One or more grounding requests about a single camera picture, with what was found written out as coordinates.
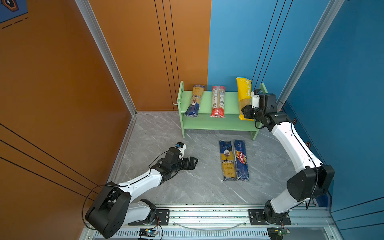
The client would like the dark blue portrait spaghetti bag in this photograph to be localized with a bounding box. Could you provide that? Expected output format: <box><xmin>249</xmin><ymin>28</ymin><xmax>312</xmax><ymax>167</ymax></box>
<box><xmin>219</xmin><ymin>141</ymin><xmax>237</xmax><ymax>181</ymax></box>

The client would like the red white spaghetti bag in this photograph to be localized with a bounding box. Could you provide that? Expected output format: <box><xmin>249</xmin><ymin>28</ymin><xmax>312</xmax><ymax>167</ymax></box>
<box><xmin>211</xmin><ymin>86</ymin><xmax>226</xmax><ymax>118</ymax></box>

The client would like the blue yellow spaghetti bag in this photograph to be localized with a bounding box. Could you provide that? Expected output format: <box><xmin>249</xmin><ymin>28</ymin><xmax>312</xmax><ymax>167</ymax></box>
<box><xmin>185</xmin><ymin>85</ymin><xmax>205</xmax><ymax>118</ymax></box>

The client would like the blue Barilla spaghetti box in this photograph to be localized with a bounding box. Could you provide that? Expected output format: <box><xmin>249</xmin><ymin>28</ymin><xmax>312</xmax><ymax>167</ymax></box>
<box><xmin>234</xmin><ymin>140</ymin><xmax>250</xmax><ymax>181</ymax></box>

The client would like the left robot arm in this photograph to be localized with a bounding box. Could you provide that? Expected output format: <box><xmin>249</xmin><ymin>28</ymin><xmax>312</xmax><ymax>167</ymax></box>
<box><xmin>82</xmin><ymin>142</ymin><xmax>199</xmax><ymax>239</ymax></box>

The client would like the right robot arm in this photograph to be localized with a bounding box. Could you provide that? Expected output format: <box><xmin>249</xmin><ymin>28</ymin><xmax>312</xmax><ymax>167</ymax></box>
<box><xmin>242</xmin><ymin>89</ymin><xmax>335</xmax><ymax>225</ymax></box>

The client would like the green wooden two-tier shelf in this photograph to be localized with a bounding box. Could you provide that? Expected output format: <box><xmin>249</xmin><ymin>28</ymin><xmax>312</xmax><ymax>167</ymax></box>
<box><xmin>177</xmin><ymin>82</ymin><xmax>259</xmax><ymax>141</ymax></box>

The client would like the left green circuit board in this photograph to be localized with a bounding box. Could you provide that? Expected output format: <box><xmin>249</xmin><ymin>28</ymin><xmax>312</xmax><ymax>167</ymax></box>
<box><xmin>138</xmin><ymin>229</ymin><xmax>161</xmax><ymax>240</ymax></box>

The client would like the green circuit board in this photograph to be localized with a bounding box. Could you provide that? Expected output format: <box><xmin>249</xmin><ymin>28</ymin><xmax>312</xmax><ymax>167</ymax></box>
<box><xmin>138</xmin><ymin>229</ymin><xmax>161</xmax><ymax>240</ymax></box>
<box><xmin>267</xmin><ymin>228</ymin><xmax>291</xmax><ymax>240</ymax></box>

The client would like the right green circuit board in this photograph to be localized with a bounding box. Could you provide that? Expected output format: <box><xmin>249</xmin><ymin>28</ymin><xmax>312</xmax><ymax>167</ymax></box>
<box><xmin>267</xmin><ymin>228</ymin><xmax>291</xmax><ymax>240</ymax></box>

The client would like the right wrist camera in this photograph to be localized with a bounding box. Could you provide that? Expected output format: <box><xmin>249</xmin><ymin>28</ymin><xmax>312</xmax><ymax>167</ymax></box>
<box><xmin>251</xmin><ymin>89</ymin><xmax>261</xmax><ymax>108</ymax></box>

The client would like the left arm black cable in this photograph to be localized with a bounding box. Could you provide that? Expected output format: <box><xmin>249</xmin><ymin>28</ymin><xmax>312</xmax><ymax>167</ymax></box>
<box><xmin>81</xmin><ymin>149</ymin><xmax>172</xmax><ymax>230</ymax></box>

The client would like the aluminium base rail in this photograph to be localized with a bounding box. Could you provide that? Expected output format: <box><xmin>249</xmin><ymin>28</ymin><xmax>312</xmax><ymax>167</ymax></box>
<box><xmin>112</xmin><ymin>204</ymin><xmax>343</xmax><ymax>240</ymax></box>

